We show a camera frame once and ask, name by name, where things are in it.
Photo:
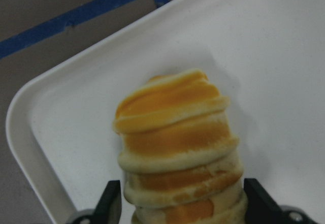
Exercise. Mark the orange striped bread roll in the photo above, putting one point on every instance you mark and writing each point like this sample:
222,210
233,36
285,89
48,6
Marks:
178,152

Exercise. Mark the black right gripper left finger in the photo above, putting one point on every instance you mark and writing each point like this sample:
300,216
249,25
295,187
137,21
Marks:
107,210

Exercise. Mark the white rectangular tray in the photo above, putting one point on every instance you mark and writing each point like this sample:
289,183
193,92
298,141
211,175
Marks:
267,56

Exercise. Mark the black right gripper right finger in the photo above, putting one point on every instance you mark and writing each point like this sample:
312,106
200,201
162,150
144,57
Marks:
262,208

